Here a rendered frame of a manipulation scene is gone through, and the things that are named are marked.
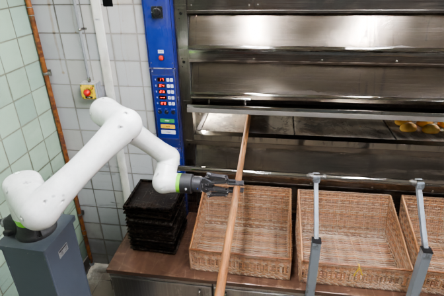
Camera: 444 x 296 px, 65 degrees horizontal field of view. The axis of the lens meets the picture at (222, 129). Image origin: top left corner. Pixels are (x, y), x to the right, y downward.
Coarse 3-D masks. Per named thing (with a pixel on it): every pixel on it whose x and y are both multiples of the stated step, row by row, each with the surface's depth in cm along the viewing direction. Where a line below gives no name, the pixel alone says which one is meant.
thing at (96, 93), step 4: (80, 84) 204; (84, 84) 203; (88, 84) 203; (92, 84) 203; (96, 84) 204; (80, 88) 205; (84, 88) 204; (88, 88) 204; (96, 88) 205; (100, 88) 209; (92, 92) 205; (96, 92) 205; (100, 92) 210; (84, 96) 206; (88, 96) 206; (92, 96) 206; (96, 96) 206; (100, 96) 210
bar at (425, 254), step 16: (272, 176) 177; (288, 176) 175; (304, 176) 174; (320, 176) 173; (336, 176) 172; (352, 176) 171; (368, 176) 171; (416, 192) 168; (320, 240) 163; (416, 272) 162; (416, 288) 165
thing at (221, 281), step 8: (248, 120) 225; (248, 128) 216; (240, 152) 189; (240, 160) 181; (240, 168) 173; (240, 176) 168; (232, 200) 151; (232, 208) 146; (232, 216) 141; (232, 224) 137; (232, 232) 134; (224, 240) 130; (232, 240) 131; (224, 248) 126; (224, 256) 122; (224, 264) 119; (224, 272) 116; (224, 280) 114; (216, 288) 111; (224, 288) 111
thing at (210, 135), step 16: (288, 144) 209; (304, 144) 207; (320, 144) 206; (336, 144) 204; (352, 144) 203; (368, 144) 202; (384, 144) 200; (400, 144) 199; (416, 144) 198; (432, 144) 198
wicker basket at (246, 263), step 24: (240, 192) 223; (264, 192) 221; (288, 192) 219; (216, 216) 229; (240, 216) 226; (264, 216) 224; (288, 216) 217; (192, 240) 194; (216, 240) 215; (240, 240) 215; (264, 240) 214; (288, 240) 204; (192, 264) 195; (216, 264) 198; (240, 264) 198; (264, 264) 186; (288, 264) 184
